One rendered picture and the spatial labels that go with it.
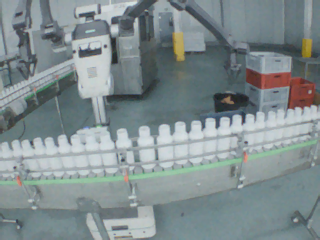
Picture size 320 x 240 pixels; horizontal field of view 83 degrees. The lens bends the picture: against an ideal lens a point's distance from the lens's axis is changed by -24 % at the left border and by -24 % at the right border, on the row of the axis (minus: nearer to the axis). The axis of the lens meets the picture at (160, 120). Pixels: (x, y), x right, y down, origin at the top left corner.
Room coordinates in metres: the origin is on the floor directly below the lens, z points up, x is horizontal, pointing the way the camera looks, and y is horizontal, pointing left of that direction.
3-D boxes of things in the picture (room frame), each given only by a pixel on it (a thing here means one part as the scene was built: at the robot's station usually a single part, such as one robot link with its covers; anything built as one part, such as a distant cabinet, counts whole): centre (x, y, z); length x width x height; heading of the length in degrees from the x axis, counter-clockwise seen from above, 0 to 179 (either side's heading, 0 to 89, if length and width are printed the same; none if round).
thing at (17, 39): (0.82, 0.54, 1.60); 0.12 x 0.09 x 0.12; 6
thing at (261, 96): (2.89, -1.59, 0.55); 0.61 x 0.41 x 0.22; 103
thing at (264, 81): (2.89, -1.60, 0.78); 0.61 x 0.41 x 0.22; 103
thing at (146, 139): (0.76, 0.06, 1.08); 0.06 x 0.06 x 0.17
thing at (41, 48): (6.17, 3.50, 0.96); 0.82 x 0.50 x 1.91; 168
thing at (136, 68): (5.22, 0.73, 1.00); 1.60 x 1.30 x 2.00; 168
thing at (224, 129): (0.79, -0.25, 1.08); 0.06 x 0.06 x 0.17
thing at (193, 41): (10.58, -1.57, 0.50); 1.24 x 1.03 x 1.00; 99
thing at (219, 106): (2.47, -0.86, 0.32); 0.45 x 0.45 x 0.64
